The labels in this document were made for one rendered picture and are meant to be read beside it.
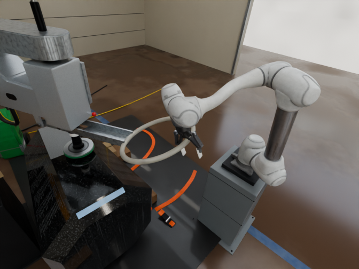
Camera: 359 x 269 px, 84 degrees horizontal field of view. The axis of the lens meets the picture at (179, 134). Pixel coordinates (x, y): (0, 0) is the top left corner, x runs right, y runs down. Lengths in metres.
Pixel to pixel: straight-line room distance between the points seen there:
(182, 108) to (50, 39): 0.78
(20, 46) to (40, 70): 0.14
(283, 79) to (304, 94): 0.12
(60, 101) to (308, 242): 2.49
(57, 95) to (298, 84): 1.25
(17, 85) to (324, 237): 2.93
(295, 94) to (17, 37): 1.36
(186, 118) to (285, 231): 1.97
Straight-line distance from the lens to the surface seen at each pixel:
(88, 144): 1.73
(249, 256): 2.24
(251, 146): 1.48
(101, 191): 1.46
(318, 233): 2.71
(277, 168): 1.39
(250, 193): 1.57
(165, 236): 2.14
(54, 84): 1.32
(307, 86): 1.04
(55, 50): 1.28
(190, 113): 0.77
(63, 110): 1.40
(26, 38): 1.32
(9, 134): 3.14
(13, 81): 1.62
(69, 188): 1.54
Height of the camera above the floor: 1.95
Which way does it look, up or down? 38 degrees down
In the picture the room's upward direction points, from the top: 6 degrees clockwise
